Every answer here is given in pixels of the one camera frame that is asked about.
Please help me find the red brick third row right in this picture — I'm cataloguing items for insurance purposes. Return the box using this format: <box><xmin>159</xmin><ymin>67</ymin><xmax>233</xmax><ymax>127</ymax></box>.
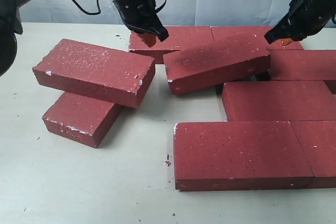
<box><xmin>222</xmin><ymin>81</ymin><xmax>335</xmax><ymax>121</ymax></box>

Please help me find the white backdrop cloth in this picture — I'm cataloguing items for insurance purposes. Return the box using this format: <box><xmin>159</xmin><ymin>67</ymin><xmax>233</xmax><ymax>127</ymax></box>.
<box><xmin>19</xmin><ymin>0</ymin><xmax>291</xmax><ymax>26</ymax></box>

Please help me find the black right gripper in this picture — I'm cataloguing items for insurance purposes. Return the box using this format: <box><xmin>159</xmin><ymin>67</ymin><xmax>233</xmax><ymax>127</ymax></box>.
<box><xmin>264</xmin><ymin>0</ymin><xmax>335</xmax><ymax>46</ymax></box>

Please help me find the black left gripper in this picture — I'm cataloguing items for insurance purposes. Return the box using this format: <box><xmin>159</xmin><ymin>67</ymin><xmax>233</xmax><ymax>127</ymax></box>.
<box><xmin>113</xmin><ymin>0</ymin><xmax>169</xmax><ymax>47</ymax></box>

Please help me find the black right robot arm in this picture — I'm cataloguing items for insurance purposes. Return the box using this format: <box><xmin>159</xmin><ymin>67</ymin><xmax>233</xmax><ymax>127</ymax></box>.
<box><xmin>264</xmin><ymin>0</ymin><xmax>335</xmax><ymax>45</ymax></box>

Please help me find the red brick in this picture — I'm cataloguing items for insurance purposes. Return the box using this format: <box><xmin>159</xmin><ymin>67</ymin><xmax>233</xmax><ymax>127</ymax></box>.
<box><xmin>173</xmin><ymin>121</ymin><xmax>314</xmax><ymax>191</ymax></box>
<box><xmin>163</xmin><ymin>34</ymin><xmax>270</xmax><ymax>95</ymax></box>
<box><xmin>291</xmin><ymin>121</ymin><xmax>335</xmax><ymax>189</ymax></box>
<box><xmin>129</xmin><ymin>26</ymin><xmax>213</xmax><ymax>64</ymax></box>
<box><xmin>211</xmin><ymin>26</ymin><xmax>303</xmax><ymax>50</ymax></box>
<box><xmin>43</xmin><ymin>92</ymin><xmax>123</xmax><ymax>148</ymax></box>
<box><xmin>33</xmin><ymin>39</ymin><xmax>155</xmax><ymax>108</ymax></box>

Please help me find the red brick second row right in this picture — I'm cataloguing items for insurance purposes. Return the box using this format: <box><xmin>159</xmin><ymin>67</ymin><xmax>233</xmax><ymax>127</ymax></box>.
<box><xmin>268</xmin><ymin>50</ymin><xmax>335</xmax><ymax>94</ymax></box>

